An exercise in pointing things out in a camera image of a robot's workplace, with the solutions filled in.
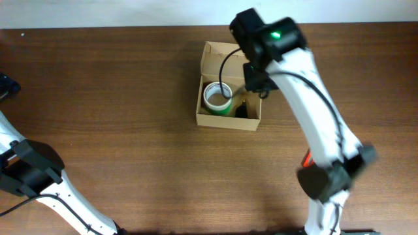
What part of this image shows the black glue bottle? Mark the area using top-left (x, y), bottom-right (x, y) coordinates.
top-left (234, 101), bottom-right (248, 119)

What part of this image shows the orange utility knife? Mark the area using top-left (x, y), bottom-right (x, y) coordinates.
top-left (301, 149), bottom-right (315, 168)

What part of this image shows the brown cardboard box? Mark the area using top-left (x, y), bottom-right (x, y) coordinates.
top-left (196, 41), bottom-right (262, 131)

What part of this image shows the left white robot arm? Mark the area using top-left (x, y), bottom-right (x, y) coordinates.
top-left (1, 114), bottom-right (128, 235)

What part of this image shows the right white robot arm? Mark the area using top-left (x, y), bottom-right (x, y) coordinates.
top-left (229, 8), bottom-right (378, 234)

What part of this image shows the green tape roll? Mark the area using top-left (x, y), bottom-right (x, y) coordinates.
top-left (205, 102), bottom-right (232, 116)

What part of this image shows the white tape roll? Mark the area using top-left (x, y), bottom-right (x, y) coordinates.
top-left (203, 82), bottom-right (232, 106)

